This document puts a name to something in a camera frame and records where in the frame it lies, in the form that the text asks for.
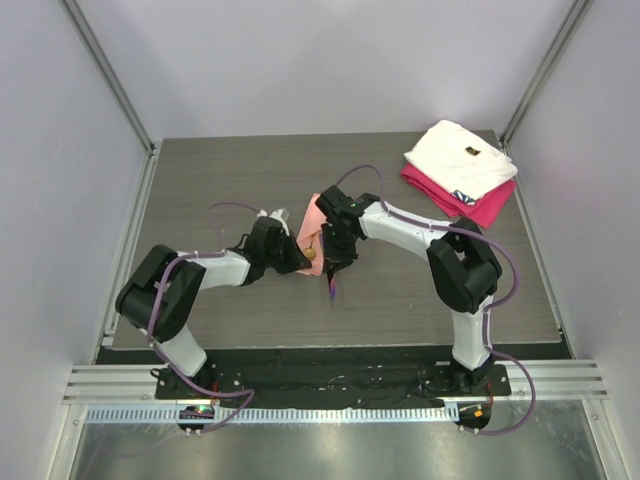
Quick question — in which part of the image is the magenta folded cloth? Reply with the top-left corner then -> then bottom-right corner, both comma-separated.
400,164 -> 517,229

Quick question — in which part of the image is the pink satin napkin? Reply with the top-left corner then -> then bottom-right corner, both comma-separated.
297,193 -> 326,276

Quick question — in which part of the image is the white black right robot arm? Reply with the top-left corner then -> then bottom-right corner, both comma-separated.
315,185 -> 502,395

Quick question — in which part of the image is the grey aluminium corner post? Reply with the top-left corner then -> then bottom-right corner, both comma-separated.
499,0 -> 593,147

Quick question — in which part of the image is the white folded cloth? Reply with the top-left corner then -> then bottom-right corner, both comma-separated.
404,120 -> 518,205

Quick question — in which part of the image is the gold spoon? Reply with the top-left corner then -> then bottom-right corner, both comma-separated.
303,243 -> 317,261

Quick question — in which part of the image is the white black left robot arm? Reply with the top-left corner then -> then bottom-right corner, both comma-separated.
115,211 -> 311,399

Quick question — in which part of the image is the white left wrist connector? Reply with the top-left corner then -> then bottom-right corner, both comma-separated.
257,208 -> 291,236

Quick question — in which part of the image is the white slotted cable duct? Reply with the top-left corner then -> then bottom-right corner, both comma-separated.
85,403 -> 459,425

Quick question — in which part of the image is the grey left corner post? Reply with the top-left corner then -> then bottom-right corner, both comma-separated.
59,0 -> 155,156

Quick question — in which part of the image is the aluminium front rail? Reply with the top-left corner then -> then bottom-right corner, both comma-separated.
63,360 -> 608,404

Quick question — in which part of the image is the iridescent purple utensil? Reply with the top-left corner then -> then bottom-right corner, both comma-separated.
326,268 -> 337,300

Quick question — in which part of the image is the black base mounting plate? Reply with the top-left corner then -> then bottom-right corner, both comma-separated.
151,346 -> 512,410

